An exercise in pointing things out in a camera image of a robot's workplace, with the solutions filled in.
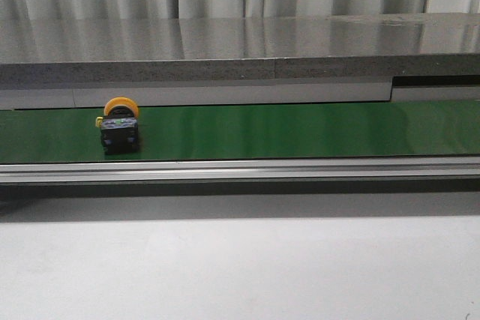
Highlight yellow push button switch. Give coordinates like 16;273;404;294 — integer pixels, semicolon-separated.
95;97;140;155

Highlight grey stone counter slab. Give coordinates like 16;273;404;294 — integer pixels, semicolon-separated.
1;13;479;89

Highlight green conveyor belt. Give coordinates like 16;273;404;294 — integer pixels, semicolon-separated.
1;100;479;164

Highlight grey conveyor back rail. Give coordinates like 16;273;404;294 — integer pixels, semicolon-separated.
1;75;479;109

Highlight aluminium conveyor front rail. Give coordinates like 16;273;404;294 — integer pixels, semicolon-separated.
1;155;479;184

